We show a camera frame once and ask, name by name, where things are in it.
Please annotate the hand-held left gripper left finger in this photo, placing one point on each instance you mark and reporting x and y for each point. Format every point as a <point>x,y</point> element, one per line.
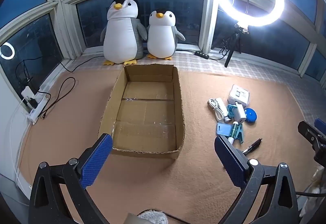
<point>98,159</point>

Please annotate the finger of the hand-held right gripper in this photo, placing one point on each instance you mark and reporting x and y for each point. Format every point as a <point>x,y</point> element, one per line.
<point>321,125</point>
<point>309,133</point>

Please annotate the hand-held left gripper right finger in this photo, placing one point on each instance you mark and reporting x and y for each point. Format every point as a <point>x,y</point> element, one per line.
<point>229,162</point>

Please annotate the black pen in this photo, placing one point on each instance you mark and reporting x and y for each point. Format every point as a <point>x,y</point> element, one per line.
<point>252,146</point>

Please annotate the green tube with white caps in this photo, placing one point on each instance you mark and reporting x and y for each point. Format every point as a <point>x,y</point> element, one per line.
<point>233,132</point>

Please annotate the blue card holder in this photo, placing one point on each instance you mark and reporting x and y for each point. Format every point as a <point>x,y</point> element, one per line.
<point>222,129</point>

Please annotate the white wall charger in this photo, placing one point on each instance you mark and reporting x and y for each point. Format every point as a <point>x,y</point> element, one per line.
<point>240,114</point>

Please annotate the blue round tape measure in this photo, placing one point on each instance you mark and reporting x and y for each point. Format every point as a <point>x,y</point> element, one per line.
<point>250,115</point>

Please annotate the cardboard box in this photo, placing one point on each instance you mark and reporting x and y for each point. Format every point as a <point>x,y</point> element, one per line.
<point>147,117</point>

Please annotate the clear case with white device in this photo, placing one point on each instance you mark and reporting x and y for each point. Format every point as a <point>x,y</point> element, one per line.
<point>239,96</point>

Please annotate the white power strip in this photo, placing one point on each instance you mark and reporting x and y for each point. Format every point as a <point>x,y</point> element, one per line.
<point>38,109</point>

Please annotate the grey fuzzy cloth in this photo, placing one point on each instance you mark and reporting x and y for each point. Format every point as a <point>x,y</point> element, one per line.
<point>152,216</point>

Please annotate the black plug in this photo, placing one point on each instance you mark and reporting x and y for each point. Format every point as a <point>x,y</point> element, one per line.
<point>32,103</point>

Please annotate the white plug-in charger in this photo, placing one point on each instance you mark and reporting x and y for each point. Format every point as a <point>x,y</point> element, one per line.
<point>26,94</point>

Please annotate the black power adapter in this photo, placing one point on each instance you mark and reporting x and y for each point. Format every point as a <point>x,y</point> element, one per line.
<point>28,83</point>

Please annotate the black tripod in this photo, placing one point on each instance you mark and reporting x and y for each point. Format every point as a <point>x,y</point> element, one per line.
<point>233,43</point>

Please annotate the large penguin plush toy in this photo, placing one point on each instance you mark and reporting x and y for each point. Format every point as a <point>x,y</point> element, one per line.
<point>119,35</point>

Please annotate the small penguin plush toy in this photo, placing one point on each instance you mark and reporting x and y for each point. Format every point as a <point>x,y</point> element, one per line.
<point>160,40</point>

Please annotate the white window frame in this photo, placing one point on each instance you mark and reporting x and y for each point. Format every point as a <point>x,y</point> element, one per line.
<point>61,22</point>

